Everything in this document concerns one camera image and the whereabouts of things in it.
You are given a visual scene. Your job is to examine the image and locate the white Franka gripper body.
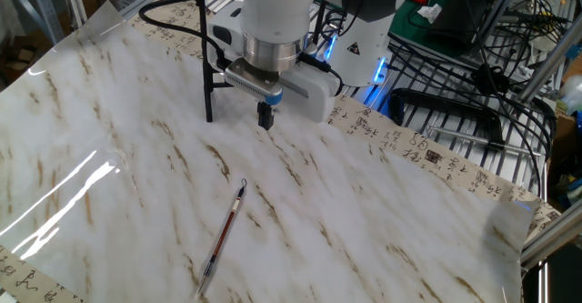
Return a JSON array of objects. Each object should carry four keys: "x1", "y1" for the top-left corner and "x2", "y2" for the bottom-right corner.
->
[{"x1": 207, "y1": 0, "x2": 343, "y2": 124}]

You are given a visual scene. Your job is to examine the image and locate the brown calligraphy brush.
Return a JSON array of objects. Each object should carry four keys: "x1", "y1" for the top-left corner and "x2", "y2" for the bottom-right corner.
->
[{"x1": 196, "y1": 178, "x2": 249, "y2": 296}]

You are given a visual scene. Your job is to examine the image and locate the black carved pen rack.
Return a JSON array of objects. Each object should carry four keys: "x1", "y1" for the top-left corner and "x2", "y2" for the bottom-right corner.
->
[{"x1": 179, "y1": 0, "x2": 328, "y2": 124}]

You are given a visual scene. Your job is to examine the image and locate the beige calligraphy paper sheet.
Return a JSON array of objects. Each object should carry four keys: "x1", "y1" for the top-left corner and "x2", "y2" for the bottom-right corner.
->
[{"x1": 0, "y1": 0, "x2": 563, "y2": 303}]

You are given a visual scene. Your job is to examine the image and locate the green cutting mat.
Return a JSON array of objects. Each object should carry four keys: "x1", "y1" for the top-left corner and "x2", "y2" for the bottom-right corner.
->
[{"x1": 389, "y1": 0, "x2": 460, "y2": 58}]

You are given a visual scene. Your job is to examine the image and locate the glossy marble pattern mat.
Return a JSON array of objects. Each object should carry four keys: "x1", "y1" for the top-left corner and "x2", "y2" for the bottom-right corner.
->
[{"x1": 0, "y1": 0, "x2": 536, "y2": 303}]

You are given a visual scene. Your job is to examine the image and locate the white crumpled paper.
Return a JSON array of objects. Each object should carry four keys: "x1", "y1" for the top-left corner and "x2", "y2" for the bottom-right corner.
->
[{"x1": 416, "y1": 3, "x2": 444, "y2": 24}]

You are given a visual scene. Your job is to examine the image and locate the flat black box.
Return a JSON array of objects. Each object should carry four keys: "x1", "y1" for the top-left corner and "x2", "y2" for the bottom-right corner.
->
[{"x1": 429, "y1": 0, "x2": 495, "y2": 56}]

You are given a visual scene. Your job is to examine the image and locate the thin metal rod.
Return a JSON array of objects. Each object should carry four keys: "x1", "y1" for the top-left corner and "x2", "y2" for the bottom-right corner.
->
[{"x1": 426, "y1": 124, "x2": 543, "y2": 157}]

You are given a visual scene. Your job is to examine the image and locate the black round plug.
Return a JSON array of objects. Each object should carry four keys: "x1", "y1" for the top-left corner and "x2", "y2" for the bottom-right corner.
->
[{"x1": 471, "y1": 63, "x2": 511, "y2": 97}]

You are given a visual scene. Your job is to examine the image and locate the brown cardboard scraps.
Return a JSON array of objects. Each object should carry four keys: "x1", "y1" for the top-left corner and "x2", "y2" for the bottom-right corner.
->
[{"x1": 0, "y1": 43, "x2": 38, "y2": 82}]

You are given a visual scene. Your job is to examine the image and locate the brown cardboard box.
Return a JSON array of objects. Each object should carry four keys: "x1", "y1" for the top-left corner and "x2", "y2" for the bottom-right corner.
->
[{"x1": 547, "y1": 111, "x2": 582, "y2": 167}]

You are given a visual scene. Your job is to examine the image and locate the clear plastic bottle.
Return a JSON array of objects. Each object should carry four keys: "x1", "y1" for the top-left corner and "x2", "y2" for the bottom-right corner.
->
[{"x1": 559, "y1": 74, "x2": 582, "y2": 116}]

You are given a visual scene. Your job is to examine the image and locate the silver camera box blue end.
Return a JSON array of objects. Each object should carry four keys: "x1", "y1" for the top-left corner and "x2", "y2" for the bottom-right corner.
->
[{"x1": 224, "y1": 58, "x2": 284, "y2": 107}]

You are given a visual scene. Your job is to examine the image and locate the black bent clamp bracket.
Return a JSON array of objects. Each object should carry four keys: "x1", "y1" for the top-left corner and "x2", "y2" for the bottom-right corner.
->
[{"x1": 388, "y1": 87, "x2": 506, "y2": 146}]

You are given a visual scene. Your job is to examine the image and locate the tangled black cables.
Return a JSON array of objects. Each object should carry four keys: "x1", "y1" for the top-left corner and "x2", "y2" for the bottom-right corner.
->
[{"x1": 388, "y1": 0, "x2": 574, "y2": 195}]

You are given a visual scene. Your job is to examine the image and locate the grey steel shelf frame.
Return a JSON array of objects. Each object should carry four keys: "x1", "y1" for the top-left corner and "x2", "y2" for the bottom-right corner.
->
[{"x1": 0, "y1": 0, "x2": 65, "y2": 45}]

